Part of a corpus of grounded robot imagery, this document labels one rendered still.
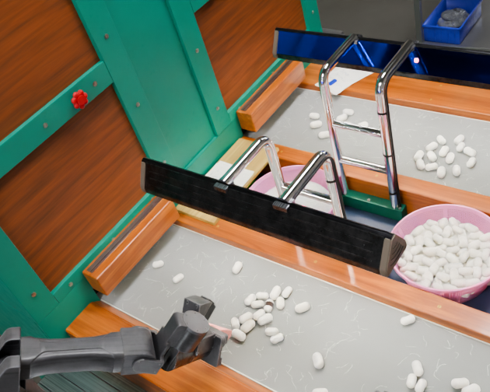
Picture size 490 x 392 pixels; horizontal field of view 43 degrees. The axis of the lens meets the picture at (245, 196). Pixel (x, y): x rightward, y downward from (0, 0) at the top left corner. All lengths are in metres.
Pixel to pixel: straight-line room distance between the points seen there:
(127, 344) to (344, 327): 0.50
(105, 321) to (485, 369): 0.89
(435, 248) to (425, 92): 0.60
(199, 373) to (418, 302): 0.51
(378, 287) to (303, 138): 0.64
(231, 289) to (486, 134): 0.83
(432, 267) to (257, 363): 0.46
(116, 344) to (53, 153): 0.51
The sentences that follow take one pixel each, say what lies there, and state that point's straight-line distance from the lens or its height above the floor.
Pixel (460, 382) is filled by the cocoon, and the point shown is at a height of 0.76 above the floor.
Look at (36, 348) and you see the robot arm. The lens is 1.19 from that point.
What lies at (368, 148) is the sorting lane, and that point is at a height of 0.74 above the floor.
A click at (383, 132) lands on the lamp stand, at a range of 1.51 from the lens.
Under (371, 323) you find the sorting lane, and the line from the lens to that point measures 1.43.
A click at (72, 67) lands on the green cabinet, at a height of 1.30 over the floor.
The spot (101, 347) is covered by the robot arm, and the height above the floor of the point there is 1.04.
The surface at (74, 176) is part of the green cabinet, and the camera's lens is 1.54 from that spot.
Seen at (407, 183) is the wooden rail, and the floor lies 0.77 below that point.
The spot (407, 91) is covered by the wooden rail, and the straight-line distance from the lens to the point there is 1.99.
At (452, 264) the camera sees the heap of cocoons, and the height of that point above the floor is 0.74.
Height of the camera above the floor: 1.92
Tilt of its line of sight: 41 degrees down
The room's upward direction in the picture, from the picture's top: 20 degrees counter-clockwise
